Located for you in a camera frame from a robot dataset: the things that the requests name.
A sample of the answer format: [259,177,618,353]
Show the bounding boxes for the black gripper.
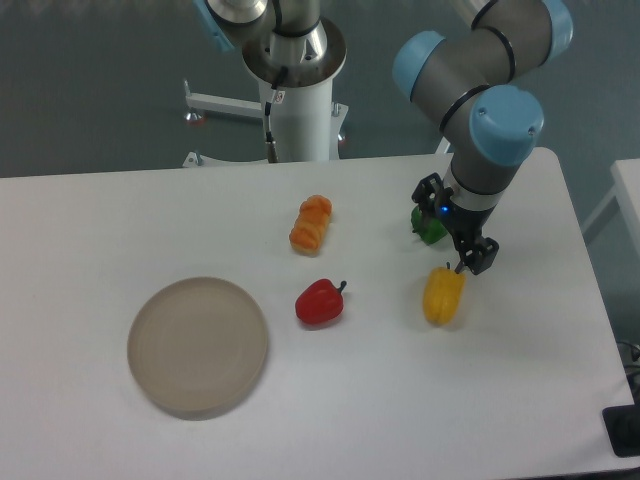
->
[411,173,499,275]

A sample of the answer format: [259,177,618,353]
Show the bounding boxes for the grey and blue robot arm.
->
[195,1,573,274]

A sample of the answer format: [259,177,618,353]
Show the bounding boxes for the green bell pepper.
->
[410,206,448,245]

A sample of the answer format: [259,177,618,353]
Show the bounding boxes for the yellow bell pepper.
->
[422,263,466,325]

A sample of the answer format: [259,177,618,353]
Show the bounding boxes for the red bell pepper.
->
[294,278,347,326]

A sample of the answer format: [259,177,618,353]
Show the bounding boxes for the orange bread roll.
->
[289,195,332,256]

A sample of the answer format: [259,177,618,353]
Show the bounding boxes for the white side table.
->
[581,158,639,252]

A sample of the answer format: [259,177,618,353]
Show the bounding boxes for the black box at edge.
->
[602,404,639,458]

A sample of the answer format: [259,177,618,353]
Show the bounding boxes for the beige round plate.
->
[127,277,269,421]

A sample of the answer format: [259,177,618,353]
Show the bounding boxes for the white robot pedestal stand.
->
[180,19,349,169]

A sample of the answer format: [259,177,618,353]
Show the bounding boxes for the black cable on pedestal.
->
[263,65,288,163]

